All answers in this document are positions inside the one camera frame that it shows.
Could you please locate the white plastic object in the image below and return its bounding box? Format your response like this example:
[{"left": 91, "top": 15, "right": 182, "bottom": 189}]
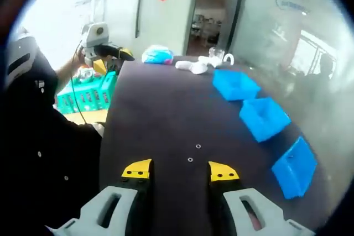
[
  {"left": 190, "top": 61, "right": 209, "bottom": 75},
  {"left": 175, "top": 59, "right": 195, "bottom": 71}
]

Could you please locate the black door handle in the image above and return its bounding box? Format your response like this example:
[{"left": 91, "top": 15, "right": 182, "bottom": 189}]
[{"left": 134, "top": 0, "right": 144, "bottom": 39}]

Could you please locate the blue glass logo sticker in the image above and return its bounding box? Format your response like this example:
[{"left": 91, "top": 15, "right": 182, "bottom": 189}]
[{"left": 275, "top": 0, "right": 311, "bottom": 14}]

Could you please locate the person's black shirt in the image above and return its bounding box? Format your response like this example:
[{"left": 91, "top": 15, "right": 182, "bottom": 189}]
[{"left": 0, "top": 50, "right": 105, "bottom": 236}]

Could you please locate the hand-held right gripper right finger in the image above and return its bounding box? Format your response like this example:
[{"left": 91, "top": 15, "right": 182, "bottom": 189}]
[{"left": 207, "top": 160, "right": 316, "bottom": 236}]

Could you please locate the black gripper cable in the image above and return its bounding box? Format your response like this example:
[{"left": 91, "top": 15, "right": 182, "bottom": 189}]
[{"left": 70, "top": 40, "right": 90, "bottom": 125}]

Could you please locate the blue tissue pack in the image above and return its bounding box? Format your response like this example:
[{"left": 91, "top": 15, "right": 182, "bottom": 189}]
[{"left": 141, "top": 44, "right": 175, "bottom": 65}]

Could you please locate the blue plastic bin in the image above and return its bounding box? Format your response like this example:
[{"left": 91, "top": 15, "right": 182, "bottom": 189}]
[
  {"left": 238, "top": 96, "right": 292, "bottom": 143},
  {"left": 212, "top": 69, "right": 262, "bottom": 102},
  {"left": 271, "top": 135, "right": 319, "bottom": 201}
]

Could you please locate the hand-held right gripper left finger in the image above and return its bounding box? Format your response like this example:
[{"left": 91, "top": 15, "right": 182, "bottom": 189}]
[{"left": 52, "top": 158, "right": 154, "bottom": 236}]

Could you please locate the clear plastic cup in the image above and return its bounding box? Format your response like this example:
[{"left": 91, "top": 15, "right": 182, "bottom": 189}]
[{"left": 208, "top": 46, "right": 226, "bottom": 60}]

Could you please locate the grey white worn device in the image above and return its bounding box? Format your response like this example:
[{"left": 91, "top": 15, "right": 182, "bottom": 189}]
[{"left": 4, "top": 27, "right": 38, "bottom": 88}]

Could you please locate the stack of teal boxes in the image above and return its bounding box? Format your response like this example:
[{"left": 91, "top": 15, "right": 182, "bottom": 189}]
[{"left": 56, "top": 70, "right": 117, "bottom": 115}]

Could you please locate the person's left hand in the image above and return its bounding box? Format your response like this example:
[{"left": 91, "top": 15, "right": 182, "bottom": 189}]
[{"left": 76, "top": 46, "right": 87, "bottom": 65}]

